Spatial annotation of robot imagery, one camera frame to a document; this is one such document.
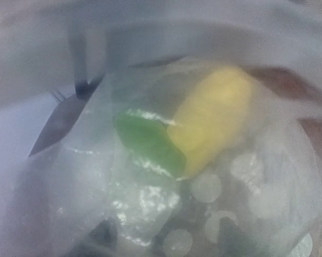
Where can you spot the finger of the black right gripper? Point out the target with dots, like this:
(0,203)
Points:
(77,44)

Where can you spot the clear zip top bag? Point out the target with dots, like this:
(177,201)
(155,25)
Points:
(79,193)

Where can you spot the white fake cauliflower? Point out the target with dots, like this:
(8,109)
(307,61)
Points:
(147,141)

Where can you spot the yellow fake lemon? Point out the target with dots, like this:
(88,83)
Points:
(212,116)

